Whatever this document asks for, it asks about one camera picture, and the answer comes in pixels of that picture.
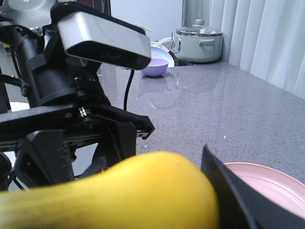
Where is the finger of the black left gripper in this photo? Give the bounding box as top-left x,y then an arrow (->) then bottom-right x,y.
15,130 -> 74,187
79,122 -> 137,178

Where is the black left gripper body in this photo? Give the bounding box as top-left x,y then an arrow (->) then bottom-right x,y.
0,26 -> 155,153

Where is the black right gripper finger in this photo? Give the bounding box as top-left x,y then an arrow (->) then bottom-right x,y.
201,145 -> 305,229

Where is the yellow banana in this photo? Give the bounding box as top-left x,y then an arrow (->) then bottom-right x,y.
0,152 -> 220,229

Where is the pink plate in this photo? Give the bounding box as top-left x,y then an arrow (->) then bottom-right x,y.
225,162 -> 305,218

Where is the purple bowl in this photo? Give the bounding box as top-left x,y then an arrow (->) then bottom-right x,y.
141,58 -> 169,77

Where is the light blue plate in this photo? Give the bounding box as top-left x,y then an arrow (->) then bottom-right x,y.
151,46 -> 175,68

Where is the green pot with lid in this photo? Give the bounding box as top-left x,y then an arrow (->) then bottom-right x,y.
171,19 -> 223,63

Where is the white curtain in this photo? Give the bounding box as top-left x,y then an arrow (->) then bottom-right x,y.
209,0 -> 305,98

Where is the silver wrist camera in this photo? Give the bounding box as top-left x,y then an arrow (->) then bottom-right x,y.
57,11 -> 151,70

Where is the black camera cable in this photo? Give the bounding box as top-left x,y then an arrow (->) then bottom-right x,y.
123,69 -> 135,111

